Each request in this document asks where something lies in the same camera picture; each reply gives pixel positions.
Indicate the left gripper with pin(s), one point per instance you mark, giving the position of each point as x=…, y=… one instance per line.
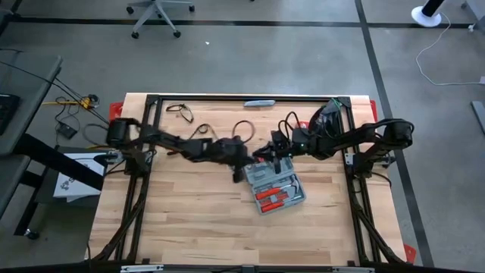
x=231, y=151

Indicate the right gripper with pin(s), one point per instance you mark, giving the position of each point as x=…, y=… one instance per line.
x=295, y=144

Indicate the red holder hex key set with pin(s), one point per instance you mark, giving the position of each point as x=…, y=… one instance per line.
x=261, y=161

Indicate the grey plastic tool case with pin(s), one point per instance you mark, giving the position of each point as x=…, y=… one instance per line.
x=276, y=178

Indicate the red bit holder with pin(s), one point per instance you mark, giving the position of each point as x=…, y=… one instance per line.
x=280, y=196

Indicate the grey utility knife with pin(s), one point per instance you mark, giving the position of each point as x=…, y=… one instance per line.
x=259, y=103

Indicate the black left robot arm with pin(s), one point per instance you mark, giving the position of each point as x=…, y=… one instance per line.
x=170, y=142

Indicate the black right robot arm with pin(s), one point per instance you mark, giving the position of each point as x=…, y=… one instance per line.
x=360, y=140

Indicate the black work glove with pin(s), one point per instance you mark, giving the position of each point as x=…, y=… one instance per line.
x=318, y=121
x=333, y=121

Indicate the black safety glasses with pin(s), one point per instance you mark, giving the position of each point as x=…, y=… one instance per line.
x=175, y=108

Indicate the red table clamp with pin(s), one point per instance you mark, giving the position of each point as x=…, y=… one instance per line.
x=115, y=110
x=373, y=110
x=409, y=253

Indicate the grey office chair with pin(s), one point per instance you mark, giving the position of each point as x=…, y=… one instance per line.
x=157, y=8

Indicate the black power adapter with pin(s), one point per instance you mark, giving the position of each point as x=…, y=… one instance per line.
x=66, y=130

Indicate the black desk support beam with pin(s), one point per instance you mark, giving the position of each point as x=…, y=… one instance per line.
x=57, y=159

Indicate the white round floor stand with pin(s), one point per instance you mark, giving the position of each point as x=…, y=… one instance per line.
x=425, y=19

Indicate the black desk caster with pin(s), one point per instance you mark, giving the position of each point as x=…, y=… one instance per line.
x=32, y=233

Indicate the grey metal floor foot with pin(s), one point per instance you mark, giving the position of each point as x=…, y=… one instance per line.
x=478, y=113

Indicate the grey desk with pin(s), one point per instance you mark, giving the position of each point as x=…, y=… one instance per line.
x=9, y=178
x=26, y=76

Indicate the black keyboard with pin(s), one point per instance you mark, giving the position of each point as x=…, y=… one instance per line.
x=7, y=110

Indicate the white plug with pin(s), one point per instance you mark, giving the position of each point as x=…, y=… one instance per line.
x=471, y=28

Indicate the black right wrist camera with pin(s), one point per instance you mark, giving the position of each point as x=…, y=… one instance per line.
x=278, y=136

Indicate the black aluminium table frame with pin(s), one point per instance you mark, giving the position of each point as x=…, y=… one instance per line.
x=212, y=98

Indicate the silver metal bracket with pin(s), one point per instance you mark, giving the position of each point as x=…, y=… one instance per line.
x=353, y=270
x=141, y=268

